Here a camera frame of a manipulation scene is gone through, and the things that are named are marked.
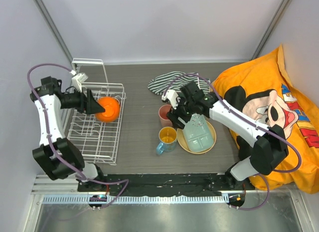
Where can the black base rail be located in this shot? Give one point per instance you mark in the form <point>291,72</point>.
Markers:
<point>169,185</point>

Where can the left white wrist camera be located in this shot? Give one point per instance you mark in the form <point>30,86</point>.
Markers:
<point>78,79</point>

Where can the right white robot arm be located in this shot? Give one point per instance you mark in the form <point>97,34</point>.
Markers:
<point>266,145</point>

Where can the yellow round plate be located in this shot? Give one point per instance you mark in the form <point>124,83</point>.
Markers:
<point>182,142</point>

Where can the blue patterned bowl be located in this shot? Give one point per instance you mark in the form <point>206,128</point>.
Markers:
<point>167,140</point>

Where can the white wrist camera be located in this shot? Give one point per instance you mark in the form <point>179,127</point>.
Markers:
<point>78,79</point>
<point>171,97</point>

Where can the orange cartoon cloth bag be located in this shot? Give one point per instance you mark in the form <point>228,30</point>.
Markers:
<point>262,90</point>

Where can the light green divided tray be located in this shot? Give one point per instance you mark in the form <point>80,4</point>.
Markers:
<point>197,134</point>

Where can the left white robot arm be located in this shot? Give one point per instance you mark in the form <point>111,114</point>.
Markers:
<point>56,155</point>

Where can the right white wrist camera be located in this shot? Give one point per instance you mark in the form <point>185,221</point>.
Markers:
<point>171,97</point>

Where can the white slotted cable duct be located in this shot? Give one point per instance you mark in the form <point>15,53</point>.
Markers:
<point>93,200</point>

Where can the pink cup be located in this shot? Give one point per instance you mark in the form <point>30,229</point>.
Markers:
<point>165,122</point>

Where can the green striped towel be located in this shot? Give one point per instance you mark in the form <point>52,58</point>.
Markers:
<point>175,80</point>

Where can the orange bowl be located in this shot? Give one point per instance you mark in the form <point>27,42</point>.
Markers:
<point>112,109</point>

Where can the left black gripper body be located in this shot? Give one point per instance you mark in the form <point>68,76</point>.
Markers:
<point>75,101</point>

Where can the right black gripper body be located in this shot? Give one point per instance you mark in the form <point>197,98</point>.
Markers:
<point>185,109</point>

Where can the white wire dish rack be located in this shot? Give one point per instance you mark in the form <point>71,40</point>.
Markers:
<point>97,141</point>

